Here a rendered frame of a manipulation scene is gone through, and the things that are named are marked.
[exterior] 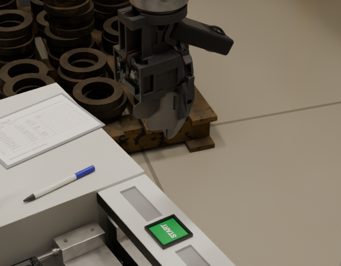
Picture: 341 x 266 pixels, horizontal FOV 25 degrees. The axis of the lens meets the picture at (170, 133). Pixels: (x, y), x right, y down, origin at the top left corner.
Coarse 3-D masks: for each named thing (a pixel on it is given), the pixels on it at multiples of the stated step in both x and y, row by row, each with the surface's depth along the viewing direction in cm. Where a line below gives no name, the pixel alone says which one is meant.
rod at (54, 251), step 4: (52, 248) 126; (56, 248) 126; (48, 252) 126; (52, 252) 126; (56, 252) 126; (36, 256) 125; (40, 256) 125; (44, 256) 125; (48, 256) 125; (40, 260) 125
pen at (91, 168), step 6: (90, 168) 132; (78, 174) 130; (84, 174) 131; (60, 180) 129; (66, 180) 129; (72, 180) 130; (48, 186) 127; (54, 186) 128; (60, 186) 129; (36, 192) 126; (42, 192) 127; (48, 192) 127; (30, 198) 125
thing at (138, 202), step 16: (144, 176) 132; (112, 192) 129; (128, 192) 129; (144, 192) 129; (160, 192) 129; (112, 208) 125; (128, 208) 125; (144, 208) 126; (160, 208) 125; (176, 208) 125; (128, 224) 122; (144, 224) 122; (192, 224) 122; (144, 240) 119; (192, 240) 119; (208, 240) 119; (160, 256) 116; (176, 256) 116; (192, 256) 117; (208, 256) 116; (224, 256) 116
